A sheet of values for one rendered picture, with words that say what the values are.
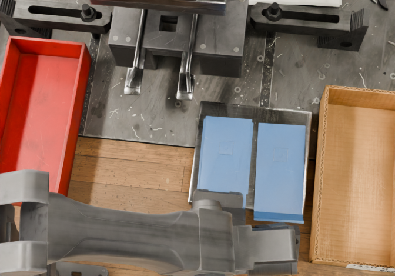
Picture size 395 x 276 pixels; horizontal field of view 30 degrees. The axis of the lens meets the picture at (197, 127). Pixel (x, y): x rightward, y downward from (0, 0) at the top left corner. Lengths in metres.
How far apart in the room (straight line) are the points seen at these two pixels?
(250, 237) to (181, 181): 0.28
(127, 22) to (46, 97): 0.18
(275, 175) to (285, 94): 0.14
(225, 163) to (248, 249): 0.27
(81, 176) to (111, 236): 0.43
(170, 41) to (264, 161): 0.23
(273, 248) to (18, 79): 0.54
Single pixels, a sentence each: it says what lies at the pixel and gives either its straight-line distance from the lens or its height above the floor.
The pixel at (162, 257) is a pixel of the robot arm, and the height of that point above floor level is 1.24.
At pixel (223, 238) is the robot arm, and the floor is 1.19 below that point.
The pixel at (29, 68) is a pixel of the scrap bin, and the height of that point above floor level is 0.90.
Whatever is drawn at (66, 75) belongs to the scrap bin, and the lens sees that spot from 1.19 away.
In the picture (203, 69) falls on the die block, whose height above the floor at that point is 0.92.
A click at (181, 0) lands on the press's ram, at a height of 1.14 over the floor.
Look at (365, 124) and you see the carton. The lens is 1.15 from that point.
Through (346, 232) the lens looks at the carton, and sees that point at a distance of 1.10.
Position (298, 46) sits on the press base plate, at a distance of 1.19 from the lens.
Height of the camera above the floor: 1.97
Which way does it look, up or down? 71 degrees down
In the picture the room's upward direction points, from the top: 6 degrees counter-clockwise
